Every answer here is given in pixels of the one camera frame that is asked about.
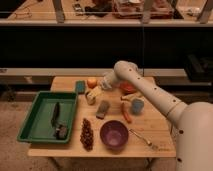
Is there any dark red grape bunch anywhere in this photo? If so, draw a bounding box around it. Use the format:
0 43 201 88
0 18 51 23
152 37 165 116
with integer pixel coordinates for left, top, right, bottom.
80 118 94 151

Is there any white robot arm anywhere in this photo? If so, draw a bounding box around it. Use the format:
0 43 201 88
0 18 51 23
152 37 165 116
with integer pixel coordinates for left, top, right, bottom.
101 61 213 171

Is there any small metal cup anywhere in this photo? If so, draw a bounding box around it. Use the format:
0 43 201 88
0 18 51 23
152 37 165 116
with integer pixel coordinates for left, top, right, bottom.
85 92 96 105

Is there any blue plastic cup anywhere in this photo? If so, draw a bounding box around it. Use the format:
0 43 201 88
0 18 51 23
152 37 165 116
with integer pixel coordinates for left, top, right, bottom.
131 99 144 115

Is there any orange fruit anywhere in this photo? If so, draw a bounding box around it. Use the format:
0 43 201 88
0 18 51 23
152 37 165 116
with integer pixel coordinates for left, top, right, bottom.
87 77 97 88

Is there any yellow cheese block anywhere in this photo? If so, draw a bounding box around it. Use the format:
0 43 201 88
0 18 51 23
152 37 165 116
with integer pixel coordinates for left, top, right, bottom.
89 86 102 97

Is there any red-orange bowl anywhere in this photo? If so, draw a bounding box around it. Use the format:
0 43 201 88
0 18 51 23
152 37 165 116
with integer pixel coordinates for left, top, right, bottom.
120 82 136 94

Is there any yellow banana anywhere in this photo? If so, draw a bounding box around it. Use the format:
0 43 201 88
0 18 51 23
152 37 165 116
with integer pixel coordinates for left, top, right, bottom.
121 92 143 101

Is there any green sponge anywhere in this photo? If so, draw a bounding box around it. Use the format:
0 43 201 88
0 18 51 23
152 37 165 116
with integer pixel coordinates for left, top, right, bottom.
75 80 86 94

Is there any orange carrot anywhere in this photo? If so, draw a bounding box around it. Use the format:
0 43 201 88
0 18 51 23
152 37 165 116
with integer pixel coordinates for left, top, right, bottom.
121 103 132 123

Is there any purple bowl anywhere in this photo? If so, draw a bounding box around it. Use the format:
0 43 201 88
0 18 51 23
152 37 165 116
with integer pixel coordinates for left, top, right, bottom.
100 120 129 150

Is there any dark brush in tray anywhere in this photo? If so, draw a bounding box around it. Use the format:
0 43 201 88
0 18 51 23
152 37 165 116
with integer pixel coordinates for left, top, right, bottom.
51 102 68 140

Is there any green plastic tray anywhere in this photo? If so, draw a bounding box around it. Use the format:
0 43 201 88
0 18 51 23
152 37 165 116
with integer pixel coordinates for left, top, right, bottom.
17 91 78 144

